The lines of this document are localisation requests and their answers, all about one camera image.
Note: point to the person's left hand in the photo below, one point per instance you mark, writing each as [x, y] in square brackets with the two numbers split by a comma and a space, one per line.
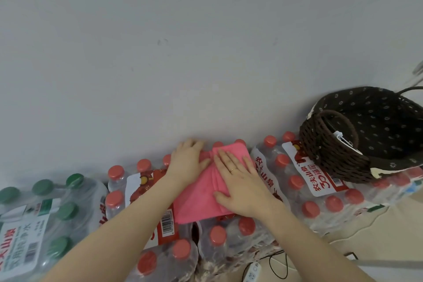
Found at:
[186, 166]

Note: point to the person's right hand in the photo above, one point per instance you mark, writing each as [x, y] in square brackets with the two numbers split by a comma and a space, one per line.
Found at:
[246, 192]

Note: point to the pink towel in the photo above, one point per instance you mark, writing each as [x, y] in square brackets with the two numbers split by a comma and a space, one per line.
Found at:
[195, 205]

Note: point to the brown woven basket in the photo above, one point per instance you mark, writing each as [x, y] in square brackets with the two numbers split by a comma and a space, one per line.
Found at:
[330, 156]

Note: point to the person's left forearm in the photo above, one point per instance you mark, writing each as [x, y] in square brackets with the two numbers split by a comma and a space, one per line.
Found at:
[115, 238]

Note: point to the person's right forearm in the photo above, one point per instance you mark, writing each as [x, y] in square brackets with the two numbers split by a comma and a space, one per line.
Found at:
[314, 245]

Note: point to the stack of bottled water packs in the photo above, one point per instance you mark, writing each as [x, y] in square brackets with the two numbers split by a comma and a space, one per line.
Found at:
[297, 192]

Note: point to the white power strip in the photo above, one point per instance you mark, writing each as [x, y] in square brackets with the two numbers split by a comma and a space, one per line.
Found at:
[252, 273]

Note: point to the white tower gym machine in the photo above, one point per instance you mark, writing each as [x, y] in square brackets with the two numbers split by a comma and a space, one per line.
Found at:
[390, 264]

